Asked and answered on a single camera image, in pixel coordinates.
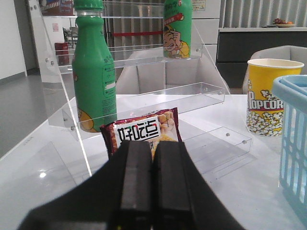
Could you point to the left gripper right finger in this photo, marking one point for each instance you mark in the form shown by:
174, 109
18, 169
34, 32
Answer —
182, 198

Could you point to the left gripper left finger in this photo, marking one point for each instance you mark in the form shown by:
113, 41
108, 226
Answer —
117, 197

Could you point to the light blue plastic basket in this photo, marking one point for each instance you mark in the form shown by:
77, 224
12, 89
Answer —
292, 91

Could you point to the brown cracker snack bag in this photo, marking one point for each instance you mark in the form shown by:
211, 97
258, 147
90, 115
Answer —
160, 125

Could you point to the yellow popcorn paper cup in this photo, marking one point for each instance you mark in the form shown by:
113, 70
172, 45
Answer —
264, 109

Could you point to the clear acrylic display shelf left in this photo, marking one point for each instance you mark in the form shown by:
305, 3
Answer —
215, 148

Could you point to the green plastic drink bottle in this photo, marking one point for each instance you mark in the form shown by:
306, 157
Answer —
93, 69

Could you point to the dark counter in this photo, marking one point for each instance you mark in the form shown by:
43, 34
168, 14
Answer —
237, 45

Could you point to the green cartoon drink bottle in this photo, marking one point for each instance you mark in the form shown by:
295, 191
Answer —
177, 24

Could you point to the grey armchair right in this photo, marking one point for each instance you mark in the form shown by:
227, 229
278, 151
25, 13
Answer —
288, 52

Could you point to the white cabinet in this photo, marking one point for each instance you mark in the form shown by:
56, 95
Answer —
205, 24

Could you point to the fruit plate on counter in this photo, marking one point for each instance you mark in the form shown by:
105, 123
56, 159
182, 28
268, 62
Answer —
283, 23

